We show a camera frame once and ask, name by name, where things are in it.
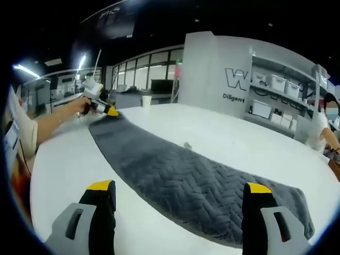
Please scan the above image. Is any grey plush towel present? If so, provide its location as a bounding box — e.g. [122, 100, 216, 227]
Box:
[88, 113, 316, 249]

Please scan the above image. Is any large white flat box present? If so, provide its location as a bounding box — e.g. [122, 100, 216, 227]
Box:
[252, 99, 273, 119]

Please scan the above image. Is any person's left hand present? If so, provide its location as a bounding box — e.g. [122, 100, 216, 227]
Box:
[67, 97, 92, 116]

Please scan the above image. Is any dark monitor screen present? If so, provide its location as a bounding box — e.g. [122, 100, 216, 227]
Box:
[151, 79, 172, 94]

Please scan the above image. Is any dark ceiling hung screen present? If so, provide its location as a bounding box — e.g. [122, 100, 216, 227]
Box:
[95, 5, 135, 39]

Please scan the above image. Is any brown bag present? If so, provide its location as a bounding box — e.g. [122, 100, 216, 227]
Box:
[328, 159, 340, 182]

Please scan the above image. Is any white worn device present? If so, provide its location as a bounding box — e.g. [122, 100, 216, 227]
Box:
[4, 121, 21, 166]

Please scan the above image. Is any grey metal shelf rack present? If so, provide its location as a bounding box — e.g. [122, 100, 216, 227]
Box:
[243, 50, 340, 139]

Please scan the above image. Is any white lidded storage bin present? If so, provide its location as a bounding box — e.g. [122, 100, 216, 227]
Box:
[284, 81, 302, 97]
[252, 71, 269, 86]
[270, 74, 287, 91]

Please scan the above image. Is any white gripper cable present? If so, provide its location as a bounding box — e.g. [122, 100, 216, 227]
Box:
[91, 49, 103, 83]

